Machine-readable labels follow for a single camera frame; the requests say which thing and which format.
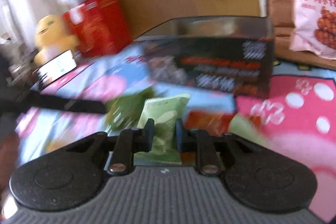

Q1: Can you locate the bright green snack packet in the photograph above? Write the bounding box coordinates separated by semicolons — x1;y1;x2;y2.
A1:
105;87;155;133

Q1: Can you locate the pale green snack packet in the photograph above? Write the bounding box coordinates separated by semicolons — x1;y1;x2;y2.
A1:
135;94;190;165

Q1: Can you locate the red orange snack packet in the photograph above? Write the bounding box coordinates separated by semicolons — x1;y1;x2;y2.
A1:
179;110;236;165

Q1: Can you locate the smartphone with lit screen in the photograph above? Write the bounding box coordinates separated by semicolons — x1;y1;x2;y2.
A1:
36;50;77;90

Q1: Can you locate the yellow plush chick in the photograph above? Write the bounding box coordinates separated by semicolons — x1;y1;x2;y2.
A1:
34;15;79;66

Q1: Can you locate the Peppa Pig bed sheet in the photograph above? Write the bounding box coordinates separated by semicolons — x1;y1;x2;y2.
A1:
11;45;335;223

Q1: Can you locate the black sheep print box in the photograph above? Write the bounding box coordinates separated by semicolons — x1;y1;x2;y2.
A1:
135;16;274;98

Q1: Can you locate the red gift bag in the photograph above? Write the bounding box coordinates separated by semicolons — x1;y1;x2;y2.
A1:
62;0;133;58

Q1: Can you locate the brown cushioned chair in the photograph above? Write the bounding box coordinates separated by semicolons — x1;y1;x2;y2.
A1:
266;0;335;70

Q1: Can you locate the pink twisted snack bag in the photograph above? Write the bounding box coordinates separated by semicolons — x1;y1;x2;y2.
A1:
290;0;335;60

